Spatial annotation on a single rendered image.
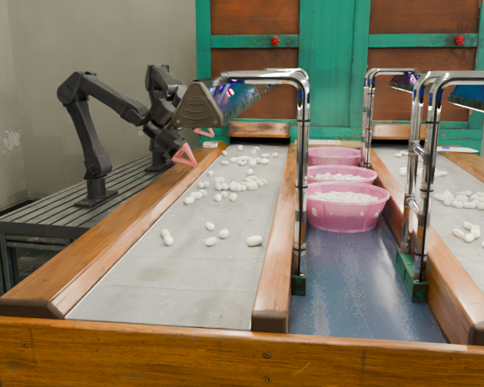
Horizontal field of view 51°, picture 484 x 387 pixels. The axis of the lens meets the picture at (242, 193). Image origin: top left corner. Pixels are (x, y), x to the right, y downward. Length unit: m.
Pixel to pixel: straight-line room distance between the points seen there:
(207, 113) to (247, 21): 1.79
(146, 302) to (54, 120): 3.24
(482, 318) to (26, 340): 0.71
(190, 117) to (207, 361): 0.37
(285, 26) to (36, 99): 2.20
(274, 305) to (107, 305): 0.28
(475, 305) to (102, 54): 3.29
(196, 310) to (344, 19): 1.90
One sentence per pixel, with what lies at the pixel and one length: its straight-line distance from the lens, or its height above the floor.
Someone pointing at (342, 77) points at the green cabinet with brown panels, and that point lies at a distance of 2.53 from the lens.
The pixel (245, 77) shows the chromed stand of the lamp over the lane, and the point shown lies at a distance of 0.99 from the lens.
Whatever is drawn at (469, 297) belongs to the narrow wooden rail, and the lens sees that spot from 0.93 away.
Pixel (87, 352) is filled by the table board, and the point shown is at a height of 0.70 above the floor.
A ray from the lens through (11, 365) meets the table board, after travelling 0.96.
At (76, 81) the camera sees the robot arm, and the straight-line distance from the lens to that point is 1.80.
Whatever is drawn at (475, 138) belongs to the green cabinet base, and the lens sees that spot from 2.66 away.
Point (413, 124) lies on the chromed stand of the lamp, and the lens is 1.17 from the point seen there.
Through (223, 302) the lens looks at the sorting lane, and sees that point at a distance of 0.90.
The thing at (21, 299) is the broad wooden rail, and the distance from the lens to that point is 0.92.
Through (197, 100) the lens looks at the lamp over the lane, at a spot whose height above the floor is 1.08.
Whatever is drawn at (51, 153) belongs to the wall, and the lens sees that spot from 4.13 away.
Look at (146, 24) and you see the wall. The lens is 3.70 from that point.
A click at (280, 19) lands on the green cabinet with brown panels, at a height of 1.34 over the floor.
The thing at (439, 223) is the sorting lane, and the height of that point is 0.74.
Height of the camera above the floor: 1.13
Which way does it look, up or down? 14 degrees down
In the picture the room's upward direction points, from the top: straight up
